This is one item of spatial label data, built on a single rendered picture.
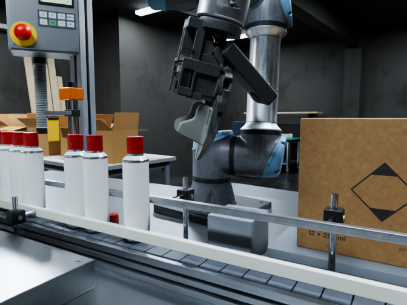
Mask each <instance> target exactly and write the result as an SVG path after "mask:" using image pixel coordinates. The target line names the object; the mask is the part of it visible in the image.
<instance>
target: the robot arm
mask: <svg viewBox="0 0 407 305"><path fill-rule="evenodd" d="M146 2H147V4H148V6H149V7H150V8H151V9H152V10H163V11H167V10H178V11H181V12H184V13H188V14H191V15H194V16H197V17H198V18H195V17H193V16H189V17H188V19H185V22H184V27H183V31H182V37H181V40H180V46H179V51H178V55H177V58H175V61H174V65H173V72H172V75H171V81H170V87H169V90H170V91H172V93H175V94H178V95H181V96H186V97H187V98H190V99H195V100H201V99H202V101H201V102H199V101H198V102H195V103H193V104H192V106H191V110H190V113H189V115H187V116H185V117H180V118H178V119H176V120H175V123H174V128H175V130H176V131H177V132H179V134H180V135H181V136H184V137H186V138H188V139H190V140H192V141H193V148H192V151H193V182H192V185H191V188H193V189H194V201H195V202H202V203H209V204H214V205H222V206H226V205H229V204H230V205H237V202H236V199H235V197H234V192H233V187H232V184H231V175H242V176H252V177H261V178H264V177H277V176H278V175H279V174H280V170H281V167H282V162H283V157H284V152H285V145H286V137H284V136H282V130H281V129H280V128H279V127H278V126H277V101H278V89H279V65H280V42H281V39H282V38H283V37H284V36H285V35H286V33H287V28H290V27H292V26H293V19H292V9H291V0H146ZM242 30H245V35H246V36H247V37H248V38H249V39H250V59H249V60H248V59H247V58H246V56H245V55H244V54H243V53H242V52H241V51H240V50H239V48H238V47H237V46H236V45H235V43H233V42H232V43H229V44H227V39H240V37H241V34H242ZM211 37H213V39H214V42H213V43H212V41H211ZM233 77H234V78H235V79H236V80H237V81H238V83H240V84H241V86H242V87H243V88H244V89H245V90H246V91H247V93H248V95H247V119H246V124H245V125H244V126H243V127H241V129H240V135H239V136H235V135H233V131H232V130H223V131H219V128H220V126H221V124H222V121H223V118H224V115H225V112H226V108H227V103H228V98H229V96H230V93H231V88H232V83H233Z"/></svg>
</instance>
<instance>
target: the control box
mask: <svg viewBox="0 0 407 305"><path fill-rule="evenodd" d="M5 4H6V15H7V35H8V49H9V50H10V52H11V54H12V55H13V56H21V57H44V58H49V59H68V60H70V56H76V55H78V53H79V21H78V0H74V8H71V7H61V6H56V5H47V4H39V3H38V0H5ZM38 10H48V11H58V12H64V13H74V14H75V15H76V29H68V28H56V27H45V26H38ZM18 24H25V25H27V26H29V27H30V29H31V38H30V39H29V40H27V41H22V40H19V39H18V38H17V37H16V36H15V34H14V31H13V30H14V27H15V26H16V25H18Z"/></svg>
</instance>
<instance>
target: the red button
mask: <svg viewBox="0 0 407 305"><path fill-rule="evenodd" d="M13 31H14V34H15V36H16V37H17V38H18V39H19V40H22V41H27V40H29V39H30V38H31V29H30V27H29V26H27V25H25V24H18V25H16V26H15V27H14V30H13Z"/></svg>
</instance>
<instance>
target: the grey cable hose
mask: <svg viewBox="0 0 407 305"><path fill-rule="evenodd" d="M32 62H33V65H34V66H33V67H34V68H33V69H34V70H33V71H34V83H35V100H36V101H35V104H36V106H35V107H36V119H37V120H36V121H37V122H36V123H37V127H36V132H37V133H38V134H48V129H47V116H49V115H45V111H48V105H47V104H48V103H47V102H48V100H47V99H48V98H47V97H48V96H47V94H48V93H47V92H48V91H47V83H46V82H47V81H46V80H47V79H46V78H47V76H46V75H47V74H46V73H47V72H46V65H47V59H46V58H44V57H33V58H32Z"/></svg>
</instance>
